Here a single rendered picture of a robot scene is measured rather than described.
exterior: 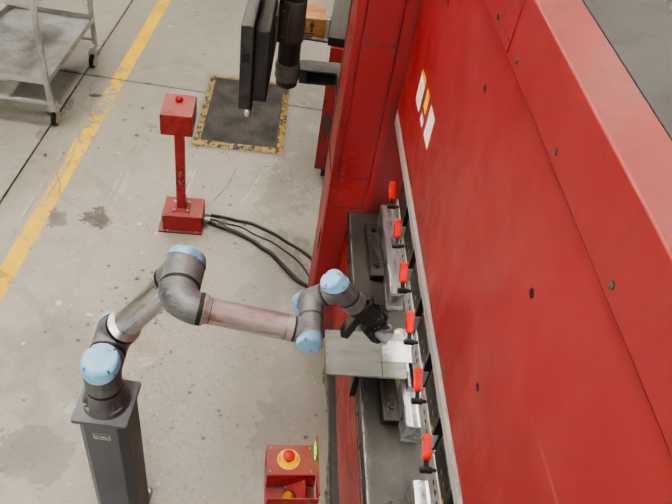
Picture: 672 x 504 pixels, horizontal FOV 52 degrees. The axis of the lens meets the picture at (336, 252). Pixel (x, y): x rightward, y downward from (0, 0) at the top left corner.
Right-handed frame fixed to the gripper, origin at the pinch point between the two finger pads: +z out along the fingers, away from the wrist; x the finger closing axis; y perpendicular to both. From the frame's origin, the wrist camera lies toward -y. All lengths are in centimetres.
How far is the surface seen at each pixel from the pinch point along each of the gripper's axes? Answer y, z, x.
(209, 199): -125, 32, 186
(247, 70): -16, -62, 97
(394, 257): 2.0, 12.4, 48.0
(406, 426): 0.0, 10.4, -26.2
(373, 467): -13.1, 11.6, -35.3
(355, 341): -9.4, -1.6, 3.2
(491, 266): 54, -56, -41
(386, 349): -1.5, 4.8, 0.5
